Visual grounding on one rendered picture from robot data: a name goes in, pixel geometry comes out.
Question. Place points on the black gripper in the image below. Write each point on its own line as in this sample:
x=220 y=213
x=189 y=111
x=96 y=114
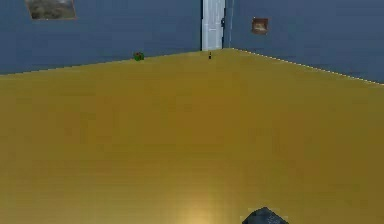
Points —
x=265 y=216

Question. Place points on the small black bottle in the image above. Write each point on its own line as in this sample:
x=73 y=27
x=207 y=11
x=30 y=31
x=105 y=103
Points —
x=210 y=55

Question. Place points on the small brown framed picture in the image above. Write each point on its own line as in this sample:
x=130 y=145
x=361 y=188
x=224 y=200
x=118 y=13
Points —
x=259 y=26

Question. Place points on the white room door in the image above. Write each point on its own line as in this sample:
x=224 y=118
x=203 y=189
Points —
x=212 y=24

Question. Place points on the green and red ball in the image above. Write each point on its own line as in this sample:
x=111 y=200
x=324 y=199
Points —
x=138 y=56

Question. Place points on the grey framed wall picture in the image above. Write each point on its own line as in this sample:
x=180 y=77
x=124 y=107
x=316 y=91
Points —
x=50 y=8

